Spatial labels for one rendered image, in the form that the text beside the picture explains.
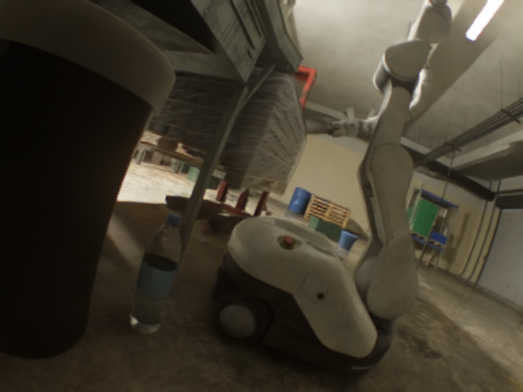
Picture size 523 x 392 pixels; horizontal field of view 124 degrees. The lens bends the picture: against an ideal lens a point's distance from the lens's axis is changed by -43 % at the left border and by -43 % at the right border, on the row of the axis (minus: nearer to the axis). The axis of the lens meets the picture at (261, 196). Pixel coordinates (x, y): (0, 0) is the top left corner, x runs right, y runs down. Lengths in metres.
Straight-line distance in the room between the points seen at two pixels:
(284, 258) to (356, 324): 0.26
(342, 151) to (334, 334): 10.01
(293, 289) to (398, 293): 0.38
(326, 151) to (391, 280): 9.78
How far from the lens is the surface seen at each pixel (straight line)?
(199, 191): 0.94
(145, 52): 0.36
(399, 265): 0.81
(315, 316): 0.64
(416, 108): 1.26
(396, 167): 0.79
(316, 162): 10.33
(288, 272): 0.60
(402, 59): 0.98
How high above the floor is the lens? 0.46
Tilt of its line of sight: 2 degrees down
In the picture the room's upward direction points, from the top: 22 degrees clockwise
